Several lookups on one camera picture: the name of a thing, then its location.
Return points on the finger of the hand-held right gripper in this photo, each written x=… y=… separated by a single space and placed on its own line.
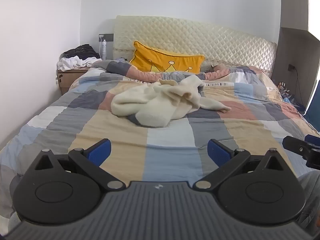
x=313 y=140
x=293 y=145

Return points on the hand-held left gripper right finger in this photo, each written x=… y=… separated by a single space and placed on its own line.
x=218 y=152

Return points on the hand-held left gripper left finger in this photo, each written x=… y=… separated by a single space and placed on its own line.
x=100 y=152

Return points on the cream and navy fleece garment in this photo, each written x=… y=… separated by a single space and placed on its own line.
x=155 y=105

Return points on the white crumpled clothes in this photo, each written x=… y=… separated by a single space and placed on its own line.
x=72 y=63

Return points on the black clothes pile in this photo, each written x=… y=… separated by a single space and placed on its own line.
x=81 y=51

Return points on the dark blue chair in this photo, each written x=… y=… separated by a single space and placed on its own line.
x=314 y=107

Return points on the patchwork checked duvet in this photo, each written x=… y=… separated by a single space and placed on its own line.
x=175 y=150

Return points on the light blue cloth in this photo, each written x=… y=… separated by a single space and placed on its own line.
x=291 y=99

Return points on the group of small bottles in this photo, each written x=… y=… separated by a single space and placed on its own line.
x=283 y=86

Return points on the wooden nightstand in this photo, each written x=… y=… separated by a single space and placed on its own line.
x=70 y=78

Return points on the dark grey cloth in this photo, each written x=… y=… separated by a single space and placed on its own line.
x=208 y=68

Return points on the clear plastic bottle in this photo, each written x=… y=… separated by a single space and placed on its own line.
x=103 y=50

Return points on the yellow crown print pillow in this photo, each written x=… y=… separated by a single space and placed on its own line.
x=162 y=57

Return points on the cream quilted headboard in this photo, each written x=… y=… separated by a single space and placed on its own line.
x=200 y=37

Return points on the dark wall socket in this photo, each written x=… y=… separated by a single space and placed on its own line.
x=291 y=67

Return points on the grey wall socket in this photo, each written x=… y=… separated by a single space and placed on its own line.
x=108 y=37

